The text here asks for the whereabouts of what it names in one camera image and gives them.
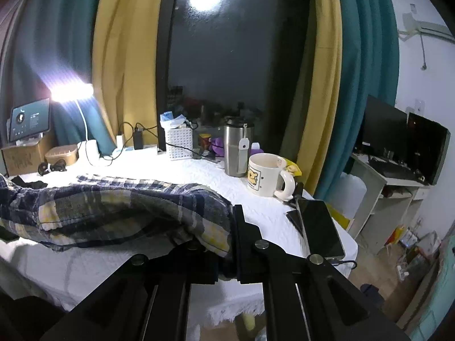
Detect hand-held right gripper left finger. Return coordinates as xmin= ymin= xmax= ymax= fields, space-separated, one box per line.
xmin=39 ymin=242 xmax=219 ymax=341

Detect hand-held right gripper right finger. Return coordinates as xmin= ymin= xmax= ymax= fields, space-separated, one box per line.
xmin=233 ymin=204 xmax=410 ymax=341

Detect blue yellow plaid pants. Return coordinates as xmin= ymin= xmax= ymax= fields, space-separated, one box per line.
xmin=0 ymin=173 xmax=237 ymax=279

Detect large black smartphone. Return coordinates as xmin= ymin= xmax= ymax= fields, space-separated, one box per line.
xmin=296 ymin=199 xmax=346 ymax=259

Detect cream cartoon mug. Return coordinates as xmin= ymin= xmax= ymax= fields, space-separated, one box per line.
xmin=246 ymin=153 xmax=297 ymax=200

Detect stainless steel tumbler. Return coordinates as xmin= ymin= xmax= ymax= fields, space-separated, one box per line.
xmin=223 ymin=117 xmax=255 ymax=178

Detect purple cloth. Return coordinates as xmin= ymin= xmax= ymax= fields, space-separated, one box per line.
xmin=210 ymin=137 xmax=227 ymax=157

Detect white perforated plastic basket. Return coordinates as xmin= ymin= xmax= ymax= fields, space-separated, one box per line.
xmin=166 ymin=128 xmax=195 ymax=161

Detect white power strip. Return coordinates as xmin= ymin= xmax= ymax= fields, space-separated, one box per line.
xmin=112 ymin=144 xmax=159 ymax=160

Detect white computer desk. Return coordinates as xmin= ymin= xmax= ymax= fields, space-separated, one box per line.
xmin=346 ymin=153 xmax=433 ymax=253

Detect blue face mask pack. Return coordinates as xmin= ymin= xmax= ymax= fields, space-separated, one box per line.
xmin=160 ymin=112 xmax=193 ymax=130

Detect white desk lamp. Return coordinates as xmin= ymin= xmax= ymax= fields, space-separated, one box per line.
xmin=50 ymin=82 xmax=102 ymax=166

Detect black keyboard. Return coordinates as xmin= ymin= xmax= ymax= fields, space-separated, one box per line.
xmin=368 ymin=158 xmax=419 ymax=182

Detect yellow curtain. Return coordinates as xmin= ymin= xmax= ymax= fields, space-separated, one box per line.
xmin=295 ymin=0 xmax=348 ymax=200
xmin=92 ymin=0 xmax=166 ymax=150

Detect beige lidded container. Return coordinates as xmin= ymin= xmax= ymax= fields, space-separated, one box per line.
xmin=44 ymin=144 xmax=79 ymax=167

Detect black computer monitor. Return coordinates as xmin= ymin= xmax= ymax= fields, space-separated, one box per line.
xmin=405 ymin=113 xmax=452 ymax=186
xmin=360 ymin=95 xmax=409 ymax=161

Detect dark window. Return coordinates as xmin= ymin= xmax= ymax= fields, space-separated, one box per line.
xmin=156 ymin=0 xmax=318 ymax=157

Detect dark cloth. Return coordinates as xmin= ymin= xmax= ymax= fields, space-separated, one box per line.
xmin=7 ymin=176 xmax=48 ymax=189

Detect brown cardboard box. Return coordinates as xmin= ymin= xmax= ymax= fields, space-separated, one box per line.
xmin=1 ymin=137 xmax=54 ymax=177

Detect teal curtain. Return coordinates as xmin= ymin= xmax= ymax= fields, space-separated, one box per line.
xmin=0 ymin=0 xmax=119 ymax=150
xmin=316 ymin=0 xmax=401 ymax=204

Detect tablet with dark screen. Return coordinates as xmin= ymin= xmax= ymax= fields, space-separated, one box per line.
xmin=8 ymin=97 xmax=51 ymax=143

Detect white air conditioner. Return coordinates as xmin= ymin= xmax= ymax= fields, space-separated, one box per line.
xmin=398 ymin=12 xmax=455 ymax=44

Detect black phone cable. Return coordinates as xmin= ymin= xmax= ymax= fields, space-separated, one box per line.
xmin=329 ymin=259 xmax=358 ymax=271

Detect black cable across basket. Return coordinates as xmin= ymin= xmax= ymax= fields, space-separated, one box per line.
xmin=165 ymin=141 xmax=214 ymax=160

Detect black adapter cable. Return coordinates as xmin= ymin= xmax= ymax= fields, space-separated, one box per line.
xmin=118 ymin=121 xmax=160 ymax=136

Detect black coiled cable bundle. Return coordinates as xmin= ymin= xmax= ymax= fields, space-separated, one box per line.
xmin=37 ymin=161 xmax=67 ymax=177

